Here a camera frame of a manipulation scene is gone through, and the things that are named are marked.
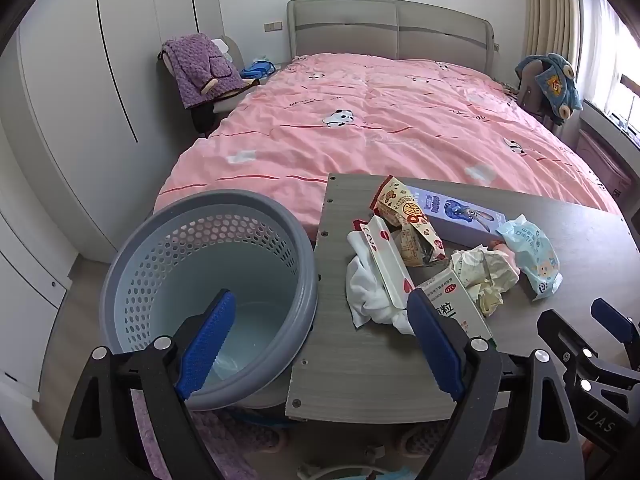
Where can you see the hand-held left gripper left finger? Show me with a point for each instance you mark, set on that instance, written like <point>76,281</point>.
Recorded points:
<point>210,345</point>

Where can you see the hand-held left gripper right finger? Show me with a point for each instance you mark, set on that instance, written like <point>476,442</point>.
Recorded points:
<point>435,345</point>

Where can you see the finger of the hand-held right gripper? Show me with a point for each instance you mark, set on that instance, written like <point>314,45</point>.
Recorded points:
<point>612,317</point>
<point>565,335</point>

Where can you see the white and green medicine box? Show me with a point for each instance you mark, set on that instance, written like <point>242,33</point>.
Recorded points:
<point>460,305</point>

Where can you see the light blue wet wipes packet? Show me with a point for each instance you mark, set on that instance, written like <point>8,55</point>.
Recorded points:
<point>535,260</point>

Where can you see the white cloth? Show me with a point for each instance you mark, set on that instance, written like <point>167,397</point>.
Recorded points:
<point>365,295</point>

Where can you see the white paper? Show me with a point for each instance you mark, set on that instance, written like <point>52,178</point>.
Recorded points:
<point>480,270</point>

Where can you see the pink pig toy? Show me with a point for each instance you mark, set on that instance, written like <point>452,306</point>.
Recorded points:
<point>510,260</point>

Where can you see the long white red-heart packet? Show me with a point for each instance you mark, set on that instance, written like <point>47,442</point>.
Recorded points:
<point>387,260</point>

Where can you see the blue-grey perforated plastic basket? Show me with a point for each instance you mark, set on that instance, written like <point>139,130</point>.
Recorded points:
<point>150,260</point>

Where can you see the purple cartoon rabbit box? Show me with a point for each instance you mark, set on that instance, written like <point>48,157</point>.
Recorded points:
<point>450,210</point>

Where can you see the cream and red snack wrapper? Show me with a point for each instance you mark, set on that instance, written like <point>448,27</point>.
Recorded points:
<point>395,205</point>

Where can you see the pink storage box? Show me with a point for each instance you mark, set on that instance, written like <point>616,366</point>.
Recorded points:
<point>605,165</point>

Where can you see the window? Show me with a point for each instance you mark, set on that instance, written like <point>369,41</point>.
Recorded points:
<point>625,95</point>

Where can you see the brown chair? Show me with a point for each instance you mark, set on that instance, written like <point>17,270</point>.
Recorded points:
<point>530,92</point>

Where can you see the bed with pink duvet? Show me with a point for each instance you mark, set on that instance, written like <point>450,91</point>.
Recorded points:
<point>375,110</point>

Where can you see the white wardrobe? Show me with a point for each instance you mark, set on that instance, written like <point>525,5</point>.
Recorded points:
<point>75,110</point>

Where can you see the purple fleece robe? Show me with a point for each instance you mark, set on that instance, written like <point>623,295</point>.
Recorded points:
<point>200,70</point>

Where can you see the blue bag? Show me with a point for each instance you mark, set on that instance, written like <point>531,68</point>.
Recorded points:
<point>257,69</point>

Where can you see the grey chair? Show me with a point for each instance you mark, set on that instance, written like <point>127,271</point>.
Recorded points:
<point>235,50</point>

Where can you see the beige curtain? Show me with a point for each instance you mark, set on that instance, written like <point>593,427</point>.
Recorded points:
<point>550,5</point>

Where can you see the grey padded headboard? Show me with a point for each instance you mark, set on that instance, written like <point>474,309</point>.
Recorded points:
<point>350,30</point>

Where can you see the wall switch plate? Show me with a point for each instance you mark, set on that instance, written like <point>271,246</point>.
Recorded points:
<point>273,25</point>

